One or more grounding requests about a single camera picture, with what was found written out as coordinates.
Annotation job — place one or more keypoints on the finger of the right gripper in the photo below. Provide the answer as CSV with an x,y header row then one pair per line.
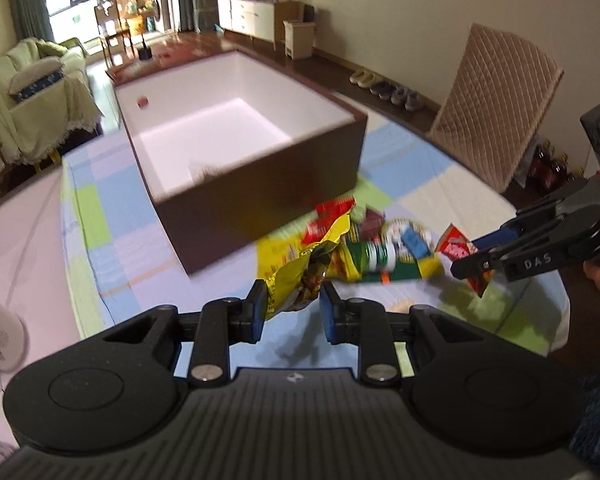
x,y
510,237
495,259

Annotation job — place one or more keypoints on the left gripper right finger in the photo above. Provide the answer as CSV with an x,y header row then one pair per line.
x,y
369,327

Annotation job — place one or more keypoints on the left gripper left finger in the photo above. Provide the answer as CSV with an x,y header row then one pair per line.
x,y
220,324

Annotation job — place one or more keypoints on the cream fluffy puff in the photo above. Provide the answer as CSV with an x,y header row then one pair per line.
x,y
403,306

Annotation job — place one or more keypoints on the small red candy packet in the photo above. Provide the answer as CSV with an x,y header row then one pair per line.
x,y
455,245

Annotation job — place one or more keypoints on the yellow snack bag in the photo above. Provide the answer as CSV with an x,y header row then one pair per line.
x,y
294,273

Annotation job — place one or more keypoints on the blue binder clip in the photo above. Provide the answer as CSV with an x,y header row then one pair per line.
x,y
415,244

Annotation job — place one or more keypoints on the green white bottle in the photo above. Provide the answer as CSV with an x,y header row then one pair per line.
x,y
375,257

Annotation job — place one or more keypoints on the green yellow flat package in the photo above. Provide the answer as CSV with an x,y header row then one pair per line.
x,y
342,268

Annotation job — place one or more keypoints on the quilted beige chair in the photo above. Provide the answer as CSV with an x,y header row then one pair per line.
x,y
498,100

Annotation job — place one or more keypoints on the checkered tablecloth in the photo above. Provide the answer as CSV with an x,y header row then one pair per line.
x,y
119,261

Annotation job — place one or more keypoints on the red snack bag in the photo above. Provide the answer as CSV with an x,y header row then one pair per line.
x,y
327,214

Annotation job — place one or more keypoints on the brown white storage box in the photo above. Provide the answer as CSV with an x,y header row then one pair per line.
x,y
232,147

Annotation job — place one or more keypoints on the red coffee table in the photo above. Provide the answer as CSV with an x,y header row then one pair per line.
x,y
163,57

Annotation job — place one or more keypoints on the white waste bin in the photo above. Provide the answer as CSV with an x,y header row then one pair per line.
x,y
299,39

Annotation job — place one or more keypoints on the green covered sofa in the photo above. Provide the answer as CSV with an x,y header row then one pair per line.
x,y
37,120

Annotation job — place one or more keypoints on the white tv cabinet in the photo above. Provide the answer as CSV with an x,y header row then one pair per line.
x,y
260,19

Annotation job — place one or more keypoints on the grey sofa cushion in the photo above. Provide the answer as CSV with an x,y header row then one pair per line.
x,y
34,72

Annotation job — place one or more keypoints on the wooden chair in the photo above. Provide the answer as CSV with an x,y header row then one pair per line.
x,y
114,36

